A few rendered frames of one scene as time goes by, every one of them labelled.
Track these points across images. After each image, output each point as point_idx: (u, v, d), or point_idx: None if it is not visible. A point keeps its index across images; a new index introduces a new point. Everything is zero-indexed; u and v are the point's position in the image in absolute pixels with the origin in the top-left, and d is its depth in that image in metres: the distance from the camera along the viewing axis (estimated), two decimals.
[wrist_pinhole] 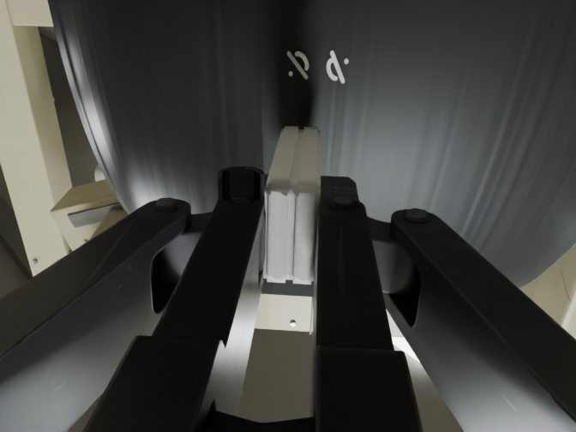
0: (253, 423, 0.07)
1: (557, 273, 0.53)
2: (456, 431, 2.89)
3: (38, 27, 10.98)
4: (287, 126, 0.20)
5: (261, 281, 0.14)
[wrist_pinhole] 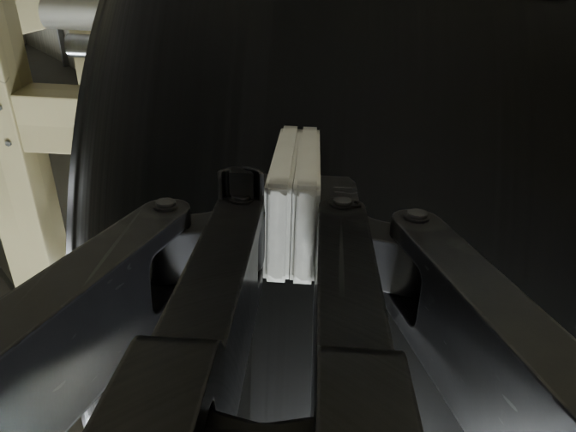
0: (253, 423, 0.07)
1: None
2: None
3: (36, 44, 11.06)
4: (286, 126, 0.20)
5: (261, 281, 0.14)
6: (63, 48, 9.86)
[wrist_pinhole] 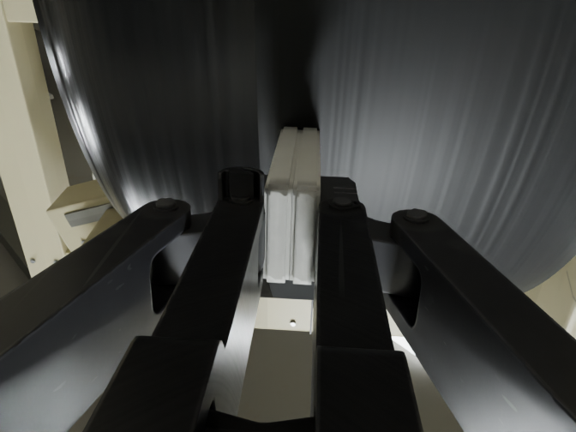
0: (253, 423, 0.07)
1: (562, 273, 0.52)
2: (457, 428, 2.89)
3: (36, 25, 10.95)
4: (286, 126, 0.20)
5: (261, 281, 0.14)
6: None
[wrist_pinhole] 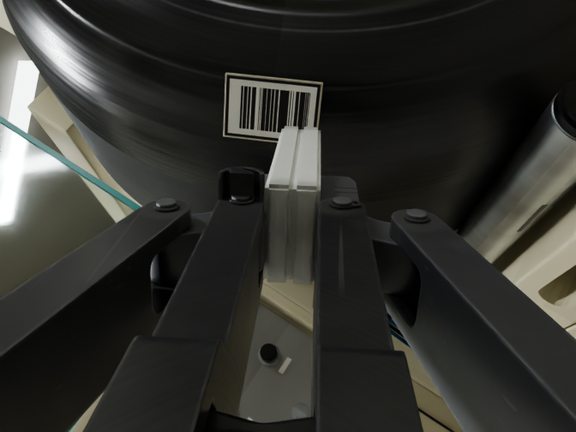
0: (253, 423, 0.07)
1: None
2: None
3: None
4: (287, 126, 0.20)
5: (261, 281, 0.14)
6: None
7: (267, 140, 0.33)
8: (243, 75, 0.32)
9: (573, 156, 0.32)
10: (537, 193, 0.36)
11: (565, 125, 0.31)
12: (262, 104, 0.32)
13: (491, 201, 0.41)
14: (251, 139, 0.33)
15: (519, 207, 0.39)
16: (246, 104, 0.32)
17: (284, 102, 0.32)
